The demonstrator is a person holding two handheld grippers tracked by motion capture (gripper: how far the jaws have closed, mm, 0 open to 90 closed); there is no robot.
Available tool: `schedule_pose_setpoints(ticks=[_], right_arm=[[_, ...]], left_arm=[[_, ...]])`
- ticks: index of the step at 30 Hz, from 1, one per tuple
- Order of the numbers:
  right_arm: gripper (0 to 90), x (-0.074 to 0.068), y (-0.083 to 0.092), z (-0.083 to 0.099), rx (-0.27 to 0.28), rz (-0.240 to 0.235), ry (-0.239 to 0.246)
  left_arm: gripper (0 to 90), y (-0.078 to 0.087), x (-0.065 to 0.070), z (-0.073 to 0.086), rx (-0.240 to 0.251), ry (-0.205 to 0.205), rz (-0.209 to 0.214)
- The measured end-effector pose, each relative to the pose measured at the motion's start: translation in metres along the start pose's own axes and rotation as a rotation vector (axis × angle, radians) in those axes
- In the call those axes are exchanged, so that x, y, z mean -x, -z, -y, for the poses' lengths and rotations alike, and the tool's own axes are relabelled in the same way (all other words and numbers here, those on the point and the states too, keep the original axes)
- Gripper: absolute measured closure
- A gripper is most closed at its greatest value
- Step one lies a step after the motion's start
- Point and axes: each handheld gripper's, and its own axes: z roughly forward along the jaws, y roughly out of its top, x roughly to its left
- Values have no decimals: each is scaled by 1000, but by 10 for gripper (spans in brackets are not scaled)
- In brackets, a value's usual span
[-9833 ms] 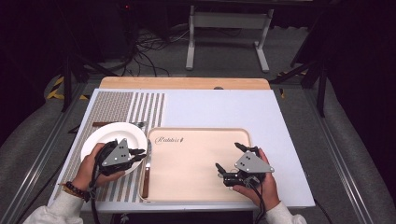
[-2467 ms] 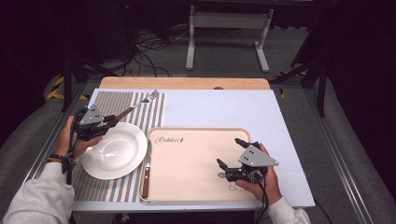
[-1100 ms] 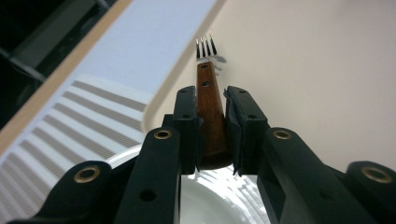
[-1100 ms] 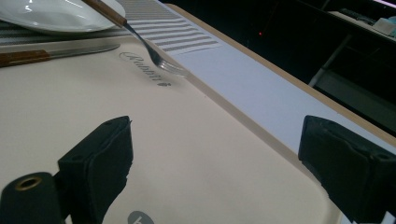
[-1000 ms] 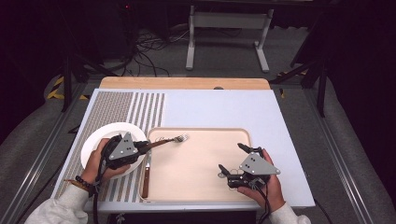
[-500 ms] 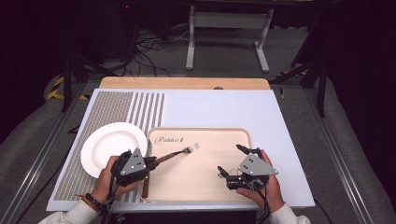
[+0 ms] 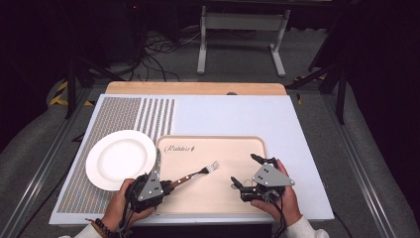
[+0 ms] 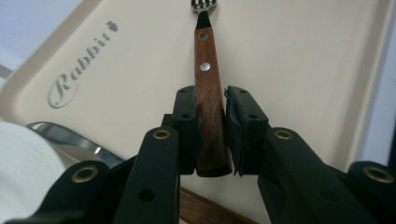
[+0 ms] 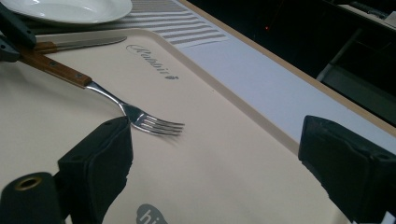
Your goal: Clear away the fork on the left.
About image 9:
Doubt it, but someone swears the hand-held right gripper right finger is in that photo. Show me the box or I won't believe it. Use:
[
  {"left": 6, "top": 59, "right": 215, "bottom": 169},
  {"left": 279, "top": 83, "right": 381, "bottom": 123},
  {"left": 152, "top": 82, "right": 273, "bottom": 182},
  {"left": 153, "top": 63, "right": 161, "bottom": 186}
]
[{"left": 297, "top": 115, "right": 396, "bottom": 224}]

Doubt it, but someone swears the white round plate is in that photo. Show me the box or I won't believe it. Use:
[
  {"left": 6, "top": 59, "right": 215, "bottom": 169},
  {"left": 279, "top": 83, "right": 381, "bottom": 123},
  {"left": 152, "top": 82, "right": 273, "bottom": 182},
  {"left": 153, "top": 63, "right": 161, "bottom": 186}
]
[{"left": 0, "top": 0, "right": 134, "bottom": 25}]

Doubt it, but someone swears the beige plastic tray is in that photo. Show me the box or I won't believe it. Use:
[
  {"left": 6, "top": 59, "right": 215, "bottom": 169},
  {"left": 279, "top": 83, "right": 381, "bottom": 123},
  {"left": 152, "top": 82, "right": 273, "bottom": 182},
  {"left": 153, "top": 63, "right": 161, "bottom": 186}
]
[{"left": 0, "top": 27, "right": 353, "bottom": 224}]

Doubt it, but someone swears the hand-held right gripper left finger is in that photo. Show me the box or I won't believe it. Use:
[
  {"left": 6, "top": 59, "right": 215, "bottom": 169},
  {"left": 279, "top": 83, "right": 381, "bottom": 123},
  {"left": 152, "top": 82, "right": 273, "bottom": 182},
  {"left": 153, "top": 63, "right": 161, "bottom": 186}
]
[{"left": 57, "top": 116, "right": 134, "bottom": 224}]

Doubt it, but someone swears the wooden handled knife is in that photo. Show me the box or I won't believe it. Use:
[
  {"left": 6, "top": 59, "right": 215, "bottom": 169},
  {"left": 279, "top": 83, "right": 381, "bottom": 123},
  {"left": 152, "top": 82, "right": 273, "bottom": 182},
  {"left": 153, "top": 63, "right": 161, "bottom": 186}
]
[{"left": 32, "top": 35, "right": 128, "bottom": 54}]

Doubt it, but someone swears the grey metal stand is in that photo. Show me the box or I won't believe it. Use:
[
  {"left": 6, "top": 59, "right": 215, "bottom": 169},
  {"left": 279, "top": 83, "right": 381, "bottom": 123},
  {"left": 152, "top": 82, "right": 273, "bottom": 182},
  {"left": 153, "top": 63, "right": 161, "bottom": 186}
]
[{"left": 316, "top": 27, "right": 396, "bottom": 127}]

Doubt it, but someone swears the striped woven placemat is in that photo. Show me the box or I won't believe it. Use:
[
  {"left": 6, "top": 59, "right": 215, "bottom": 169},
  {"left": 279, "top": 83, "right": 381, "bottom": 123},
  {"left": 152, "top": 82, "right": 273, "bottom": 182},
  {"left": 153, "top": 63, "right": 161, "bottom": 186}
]
[{"left": 27, "top": 0, "right": 230, "bottom": 49}]

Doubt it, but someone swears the wooden handled fork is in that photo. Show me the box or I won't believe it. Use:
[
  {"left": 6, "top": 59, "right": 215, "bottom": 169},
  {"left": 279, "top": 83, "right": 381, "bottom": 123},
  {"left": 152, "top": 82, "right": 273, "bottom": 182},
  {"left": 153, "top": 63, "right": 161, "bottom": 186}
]
[{"left": 17, "top": 49, "right": 186, "bottom": 137}]

